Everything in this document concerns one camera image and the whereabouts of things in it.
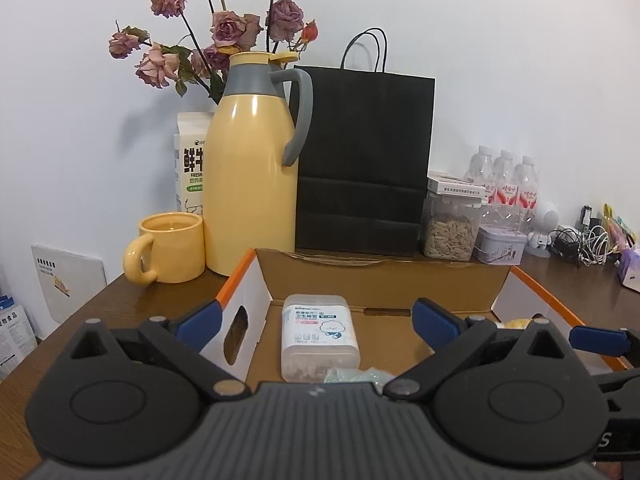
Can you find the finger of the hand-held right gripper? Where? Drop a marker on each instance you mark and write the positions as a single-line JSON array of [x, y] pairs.
[[597, 340], [622, 385]]

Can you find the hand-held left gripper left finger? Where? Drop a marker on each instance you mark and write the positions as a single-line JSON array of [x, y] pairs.
[[200, 321]]

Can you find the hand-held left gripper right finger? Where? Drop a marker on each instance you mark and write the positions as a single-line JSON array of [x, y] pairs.
[[434, 324]]

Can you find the red cardboard box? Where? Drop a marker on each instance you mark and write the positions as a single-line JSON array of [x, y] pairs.
[[380, 280]]

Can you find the yellow mug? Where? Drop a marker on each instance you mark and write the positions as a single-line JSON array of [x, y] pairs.
[[172, 250]]

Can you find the purple tissue pack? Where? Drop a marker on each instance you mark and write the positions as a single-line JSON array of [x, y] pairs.
[[631, 270]]

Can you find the pale green plastic wrapper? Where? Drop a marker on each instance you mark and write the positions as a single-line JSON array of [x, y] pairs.
[[357, 376]]

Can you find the clear seed container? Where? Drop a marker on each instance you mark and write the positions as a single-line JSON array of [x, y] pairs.
[[450, 232]]

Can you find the pale tin box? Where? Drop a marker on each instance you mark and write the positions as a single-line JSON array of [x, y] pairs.
[[500, 245]]

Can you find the clear cotton swab box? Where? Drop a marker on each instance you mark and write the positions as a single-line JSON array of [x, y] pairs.
[[320, 335]]

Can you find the colourful snack packets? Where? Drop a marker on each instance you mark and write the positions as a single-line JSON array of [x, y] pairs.
[[620, 225]]

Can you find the white robot toy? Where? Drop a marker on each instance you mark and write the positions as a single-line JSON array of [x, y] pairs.
[[545, 220]]

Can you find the white card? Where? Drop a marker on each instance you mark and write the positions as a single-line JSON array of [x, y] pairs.
[[70, 280]]

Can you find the small white flat box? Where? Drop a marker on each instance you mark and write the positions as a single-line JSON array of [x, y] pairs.
[[457, 185]]

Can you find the yellow thermos jug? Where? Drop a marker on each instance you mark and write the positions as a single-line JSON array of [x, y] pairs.
[[250, 185]]

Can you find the white milk carton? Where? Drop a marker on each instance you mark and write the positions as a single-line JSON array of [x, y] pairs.
[[192, 170]]

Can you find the clear water bottle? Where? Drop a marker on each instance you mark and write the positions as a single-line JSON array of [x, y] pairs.
[[527, 190], [480, 170], [504, 185]]

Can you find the black paper bag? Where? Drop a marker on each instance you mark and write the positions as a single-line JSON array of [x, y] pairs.
[[365, 160]]

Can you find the blue white packet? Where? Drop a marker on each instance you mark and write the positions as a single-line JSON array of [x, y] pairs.
[[15, 335]]

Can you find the dried pink rose bouquet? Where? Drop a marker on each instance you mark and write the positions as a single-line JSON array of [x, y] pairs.
[[230, 30]]

